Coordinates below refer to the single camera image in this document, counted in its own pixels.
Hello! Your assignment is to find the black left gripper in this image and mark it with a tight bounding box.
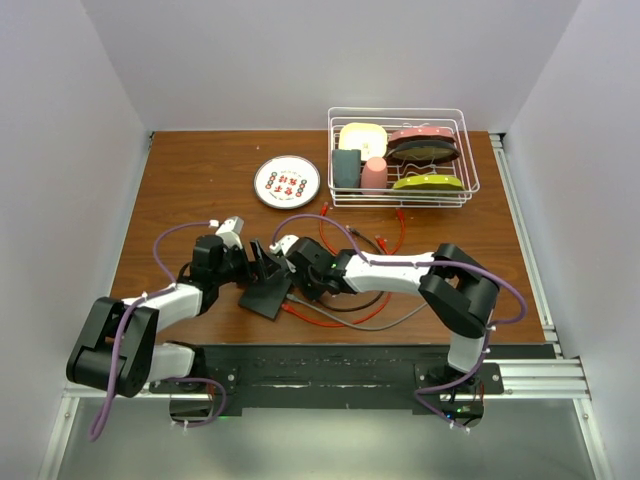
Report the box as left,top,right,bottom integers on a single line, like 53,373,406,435
213,239,280,286

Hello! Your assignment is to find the black network switch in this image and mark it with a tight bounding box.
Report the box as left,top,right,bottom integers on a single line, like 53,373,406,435
238,270,292,321

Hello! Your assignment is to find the red ethernet cable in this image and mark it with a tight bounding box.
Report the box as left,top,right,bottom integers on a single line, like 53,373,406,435
280,233,392,329
318,201,407,259

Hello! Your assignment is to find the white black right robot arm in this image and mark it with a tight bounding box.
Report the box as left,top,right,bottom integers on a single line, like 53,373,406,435
280,237,499,393

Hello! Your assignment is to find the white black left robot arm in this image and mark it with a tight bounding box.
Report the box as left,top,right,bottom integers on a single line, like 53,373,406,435
66,234,286,398

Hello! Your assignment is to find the white patterned round plate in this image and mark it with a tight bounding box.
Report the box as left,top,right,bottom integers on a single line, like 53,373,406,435
253,155,321,210

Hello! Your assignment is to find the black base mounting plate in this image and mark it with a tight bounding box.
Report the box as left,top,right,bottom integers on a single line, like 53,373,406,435
149,343,504,419

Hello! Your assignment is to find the pink cup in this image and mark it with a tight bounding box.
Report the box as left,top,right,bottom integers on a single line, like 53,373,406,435
360,157,388,189

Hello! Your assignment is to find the dark teal cup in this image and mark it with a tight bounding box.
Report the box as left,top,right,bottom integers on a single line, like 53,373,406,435
332,149,361,189

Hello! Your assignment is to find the yellow-green plate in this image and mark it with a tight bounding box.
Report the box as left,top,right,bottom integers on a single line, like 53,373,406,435
392,174,464,191

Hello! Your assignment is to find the cream square bowl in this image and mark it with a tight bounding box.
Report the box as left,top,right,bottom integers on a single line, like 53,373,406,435
338,122,388,161

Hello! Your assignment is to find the pink plate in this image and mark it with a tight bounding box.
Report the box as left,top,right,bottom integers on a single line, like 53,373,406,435
387,126,456,148

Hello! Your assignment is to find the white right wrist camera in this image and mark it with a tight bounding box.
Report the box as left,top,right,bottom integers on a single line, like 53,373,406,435
269,234,299,256

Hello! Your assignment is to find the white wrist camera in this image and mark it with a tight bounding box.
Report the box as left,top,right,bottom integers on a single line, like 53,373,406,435
269,234,299,256
215,216,244,249

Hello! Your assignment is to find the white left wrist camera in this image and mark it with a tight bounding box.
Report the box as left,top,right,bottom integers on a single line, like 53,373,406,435
215,216,244,249

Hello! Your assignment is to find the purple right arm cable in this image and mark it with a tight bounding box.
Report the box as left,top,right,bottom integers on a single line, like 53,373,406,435
272,214,528,431

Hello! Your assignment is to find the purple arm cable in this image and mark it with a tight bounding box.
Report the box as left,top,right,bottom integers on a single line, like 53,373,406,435
88,219,229,441
272,214,528,431

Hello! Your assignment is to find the white wire dish rack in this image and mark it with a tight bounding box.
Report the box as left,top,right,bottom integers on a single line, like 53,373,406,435
327,107,480,208

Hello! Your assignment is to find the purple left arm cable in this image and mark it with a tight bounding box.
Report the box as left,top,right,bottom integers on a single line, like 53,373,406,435
88,219,229,441

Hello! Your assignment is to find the aluminium frame rail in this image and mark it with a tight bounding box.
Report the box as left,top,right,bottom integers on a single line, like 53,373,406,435
489,133,614,479

